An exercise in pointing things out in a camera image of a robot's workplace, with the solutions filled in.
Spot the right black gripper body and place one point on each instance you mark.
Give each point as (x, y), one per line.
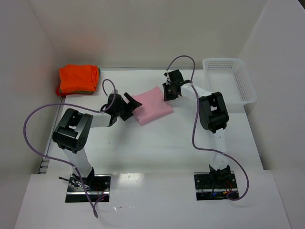
(170, 89)

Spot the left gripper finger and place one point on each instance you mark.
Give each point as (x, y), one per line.
(126, 112)
(132, 104)

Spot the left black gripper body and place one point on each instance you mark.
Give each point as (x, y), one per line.
(128, 108)

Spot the pink t shirt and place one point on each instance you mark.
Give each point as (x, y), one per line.
(153, 106)

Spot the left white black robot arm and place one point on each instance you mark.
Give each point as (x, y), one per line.
(72, 131)

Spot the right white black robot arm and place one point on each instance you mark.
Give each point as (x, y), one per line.
(212, 114)

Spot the white perforated plastic basket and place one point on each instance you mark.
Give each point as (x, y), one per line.
(230, 77)

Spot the orange folded t shirt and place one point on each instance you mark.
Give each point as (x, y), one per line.
(76, 77)

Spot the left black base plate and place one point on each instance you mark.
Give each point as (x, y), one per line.
(99, 190)

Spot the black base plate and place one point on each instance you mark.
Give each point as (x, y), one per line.
(207, 190)
(99, 190)

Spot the aluminium table edge rail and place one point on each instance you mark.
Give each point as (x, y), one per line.
(45, 161)

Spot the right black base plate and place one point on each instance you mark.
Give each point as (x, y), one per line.
(207, 190)

